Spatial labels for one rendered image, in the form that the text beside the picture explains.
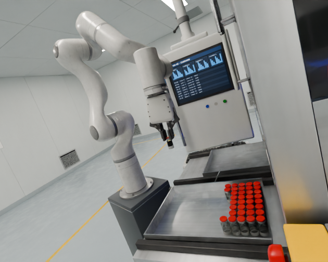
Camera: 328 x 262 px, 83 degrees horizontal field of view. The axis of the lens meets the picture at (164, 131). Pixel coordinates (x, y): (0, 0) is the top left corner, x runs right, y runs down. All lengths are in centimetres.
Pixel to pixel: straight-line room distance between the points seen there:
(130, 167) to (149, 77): 48
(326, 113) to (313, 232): 17
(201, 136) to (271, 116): 112
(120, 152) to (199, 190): 41
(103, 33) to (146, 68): 23
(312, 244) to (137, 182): 78
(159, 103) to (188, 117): 74
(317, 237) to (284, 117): 17
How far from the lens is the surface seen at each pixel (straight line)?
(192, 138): 143
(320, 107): 33
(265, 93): 32
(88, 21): 89
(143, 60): 67
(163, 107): 67
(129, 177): 97
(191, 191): 80
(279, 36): 32
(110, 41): 78
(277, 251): 37
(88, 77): 96
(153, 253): 63
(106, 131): 89
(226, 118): 139
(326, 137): 35
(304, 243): 36
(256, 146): 105
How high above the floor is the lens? 128
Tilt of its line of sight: 10 degrees down
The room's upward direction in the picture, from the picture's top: 19 degrees counter-clockwise
